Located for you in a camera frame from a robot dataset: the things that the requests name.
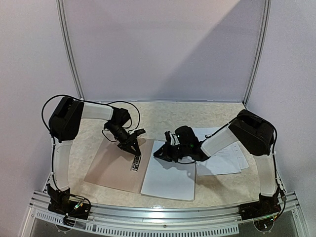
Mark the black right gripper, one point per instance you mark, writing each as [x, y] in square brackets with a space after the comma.
[170, 148]

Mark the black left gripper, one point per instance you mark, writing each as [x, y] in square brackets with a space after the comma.
[127, 144]

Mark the brown paper folder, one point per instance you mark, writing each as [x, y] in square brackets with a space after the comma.
[111, 167]

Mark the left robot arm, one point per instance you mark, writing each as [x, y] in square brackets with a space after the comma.
[63, 127]

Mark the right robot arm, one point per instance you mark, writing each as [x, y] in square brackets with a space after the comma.
[257, 135]

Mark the metal folder clip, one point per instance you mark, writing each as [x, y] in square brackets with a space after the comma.
[135, 163]

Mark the stack of printed papers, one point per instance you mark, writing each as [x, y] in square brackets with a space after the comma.
[229, 160]

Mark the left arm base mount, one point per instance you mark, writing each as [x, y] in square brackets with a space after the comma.
[67, 204]

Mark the perforated white cable tray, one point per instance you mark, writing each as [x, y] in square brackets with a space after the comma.
[51, 225]

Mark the aluminium front rail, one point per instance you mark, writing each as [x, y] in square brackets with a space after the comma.
[216, 214]

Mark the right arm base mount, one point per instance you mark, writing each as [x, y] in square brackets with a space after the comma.
[265, 206]

